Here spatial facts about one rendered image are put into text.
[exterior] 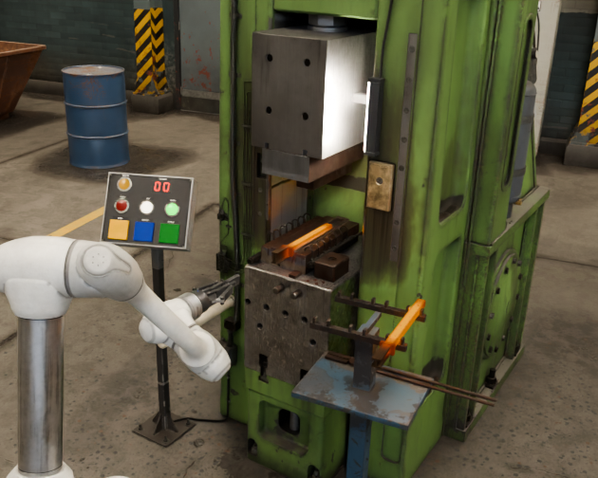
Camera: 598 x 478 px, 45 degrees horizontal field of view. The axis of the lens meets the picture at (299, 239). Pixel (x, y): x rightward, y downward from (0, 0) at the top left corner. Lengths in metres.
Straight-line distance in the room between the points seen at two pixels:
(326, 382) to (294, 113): 0.92
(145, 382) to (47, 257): 2.16
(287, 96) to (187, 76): 7.04
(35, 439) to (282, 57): 1.44
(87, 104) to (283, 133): 4.61
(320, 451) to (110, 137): 4.74
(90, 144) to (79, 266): 5.55
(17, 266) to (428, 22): 1.46
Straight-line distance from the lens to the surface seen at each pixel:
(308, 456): 3.03
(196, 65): 9.48
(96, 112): 7.07
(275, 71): 2.56
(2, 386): 3.91
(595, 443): 3.68
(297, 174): 2.59
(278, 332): 2.80
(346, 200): 3.08
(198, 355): 2.07
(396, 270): 2.67
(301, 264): 2.70
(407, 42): 2.47
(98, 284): 1.63
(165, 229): 2.83
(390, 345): 2.18
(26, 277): 1.70
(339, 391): 2.45
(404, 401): 2.44
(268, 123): 2.62
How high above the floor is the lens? 2.06
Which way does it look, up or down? 22 degrees down
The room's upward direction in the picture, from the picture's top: 2 degrees clockwise
